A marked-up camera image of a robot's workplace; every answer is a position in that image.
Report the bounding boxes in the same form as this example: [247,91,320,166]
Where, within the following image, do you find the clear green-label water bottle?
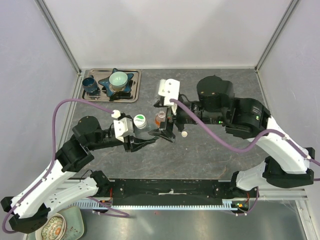
[133,114,148,129]

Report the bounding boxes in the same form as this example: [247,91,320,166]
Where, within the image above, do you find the cream bottle cap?
[181,131,188,138]

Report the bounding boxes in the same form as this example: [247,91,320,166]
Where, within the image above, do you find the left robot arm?
[0,116,157,234]

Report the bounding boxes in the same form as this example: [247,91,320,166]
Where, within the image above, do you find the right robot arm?
[151,75,315,197]

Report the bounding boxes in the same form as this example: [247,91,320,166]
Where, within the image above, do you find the orange drink bottle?
[154,110,166,127]

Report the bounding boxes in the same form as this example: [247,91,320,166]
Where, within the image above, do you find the steel tray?
[81,68,141,103]

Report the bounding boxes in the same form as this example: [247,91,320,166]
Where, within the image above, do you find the pale green bowl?
[109,71,128,90]

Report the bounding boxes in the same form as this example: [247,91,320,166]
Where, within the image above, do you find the blue star-shaped dish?
[98,68,134,98]

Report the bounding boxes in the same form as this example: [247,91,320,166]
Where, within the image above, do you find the dark blue cup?
[82,75,100,95]

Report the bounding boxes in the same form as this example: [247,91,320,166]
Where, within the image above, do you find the green square plate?
[26,205,87,240]

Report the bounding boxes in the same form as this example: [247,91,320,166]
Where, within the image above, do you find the patterned ceramic bowl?
[35,213,67,240]

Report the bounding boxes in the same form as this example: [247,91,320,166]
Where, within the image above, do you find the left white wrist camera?
[111,110,134,143]

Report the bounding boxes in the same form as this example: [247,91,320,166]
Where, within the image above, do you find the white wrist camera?
[157,78,180,115]
[111,110,134,143]

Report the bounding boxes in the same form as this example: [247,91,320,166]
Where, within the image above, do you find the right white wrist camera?
[157,78,180,115]

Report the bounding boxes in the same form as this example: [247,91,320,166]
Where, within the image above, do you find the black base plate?
[99,177,251,206]

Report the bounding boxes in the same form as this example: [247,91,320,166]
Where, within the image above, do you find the slotted cable duct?
[64,197,258,210]

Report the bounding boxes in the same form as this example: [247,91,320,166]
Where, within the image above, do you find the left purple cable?
[1,98,131,234]

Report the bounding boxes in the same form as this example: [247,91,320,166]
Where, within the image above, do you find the purple cable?
[1,98,131,234]
[169,98,320,217]

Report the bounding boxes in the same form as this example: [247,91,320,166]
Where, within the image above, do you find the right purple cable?
[169,98,320,217]

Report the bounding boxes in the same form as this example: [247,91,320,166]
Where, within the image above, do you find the right aluminium frame post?
[254,0,300,74]

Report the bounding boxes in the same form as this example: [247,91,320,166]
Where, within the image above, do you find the aluminium frame post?
[254,0,300,74]
[35,0,82,75]

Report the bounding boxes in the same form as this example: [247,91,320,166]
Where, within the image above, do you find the left aluminium frame post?
[35,0,82,75]

